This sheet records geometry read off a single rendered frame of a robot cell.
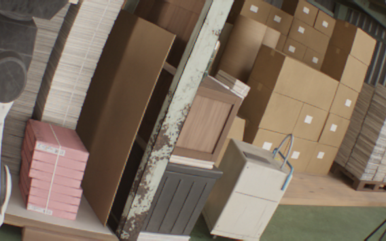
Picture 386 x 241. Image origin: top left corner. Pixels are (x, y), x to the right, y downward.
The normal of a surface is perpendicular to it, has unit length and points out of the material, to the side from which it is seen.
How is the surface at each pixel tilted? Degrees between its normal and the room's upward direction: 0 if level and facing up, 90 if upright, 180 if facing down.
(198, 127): 90
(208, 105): 90
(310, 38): 89
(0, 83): 94
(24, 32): 49
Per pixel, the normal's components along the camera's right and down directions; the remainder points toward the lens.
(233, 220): 0.15, 0.29
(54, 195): 0.45, 0.38
